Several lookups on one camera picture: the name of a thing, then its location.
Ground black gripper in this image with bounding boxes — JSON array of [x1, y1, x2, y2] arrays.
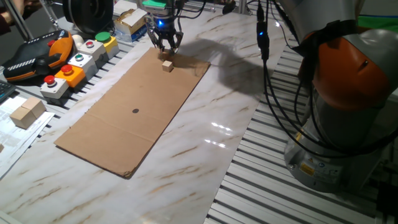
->
[[151, 16, 185, 54]]

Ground person forearm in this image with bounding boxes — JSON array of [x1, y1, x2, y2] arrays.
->
[[0, 0, 26, 35]]

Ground flat blue box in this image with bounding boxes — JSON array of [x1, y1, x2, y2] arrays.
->
[[119, 22, 152, 43]]

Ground cardboard box with white label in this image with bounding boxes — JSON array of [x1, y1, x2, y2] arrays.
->
[[113, 8, 149, 35]]

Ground yellow box green button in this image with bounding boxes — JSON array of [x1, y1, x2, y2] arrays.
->
[[95, 31, 121, 60]]

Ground white box small red button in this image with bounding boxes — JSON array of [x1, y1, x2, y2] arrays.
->
[[76, 39, 108, 68]]

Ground black filament spool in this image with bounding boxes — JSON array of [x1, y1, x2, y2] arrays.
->
[[62, 0, 114, 35]]

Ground white round knob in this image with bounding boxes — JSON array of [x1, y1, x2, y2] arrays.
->
[[72, 34, 85, 49]]

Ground brown cardboard sheet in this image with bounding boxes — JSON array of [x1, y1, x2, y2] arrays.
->
[[53, 46, 211, 180]]

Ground orange box red button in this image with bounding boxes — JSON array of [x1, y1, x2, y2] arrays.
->
[[54, 64, 86, 88]]

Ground white marble pattern mat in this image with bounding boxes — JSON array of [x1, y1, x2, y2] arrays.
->
[[0, 6, 280, 224]]

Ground white box red mushroom button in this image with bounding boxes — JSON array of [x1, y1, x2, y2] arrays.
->
[[39, 75, 70, 100]]

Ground black orange teach pendant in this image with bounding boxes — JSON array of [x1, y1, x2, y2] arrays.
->
[[2, 29, 75, 83]]

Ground large wooden cube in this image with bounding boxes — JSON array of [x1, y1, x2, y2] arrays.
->
[[9, 106, 37, 130], [21, 96, 47, 119]]

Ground grey metal bar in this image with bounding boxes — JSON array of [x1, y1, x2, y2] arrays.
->
[[2, 0, 34, 41]]

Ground printed paper sheets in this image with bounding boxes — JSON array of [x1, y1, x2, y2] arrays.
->
[[0, 95, 55, 180]]

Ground green cloth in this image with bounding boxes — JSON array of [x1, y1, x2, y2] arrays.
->
[[357, 15, 398, 32]]

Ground green printed wrist mount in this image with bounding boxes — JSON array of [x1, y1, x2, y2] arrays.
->
[[142, 0, 168, 9]]

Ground aluminium profile post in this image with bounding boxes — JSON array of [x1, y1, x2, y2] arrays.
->
[[238, 0, 252, 16]]

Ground black cable bundle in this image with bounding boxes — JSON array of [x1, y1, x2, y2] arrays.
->
[[254, 0, 398, 159]]

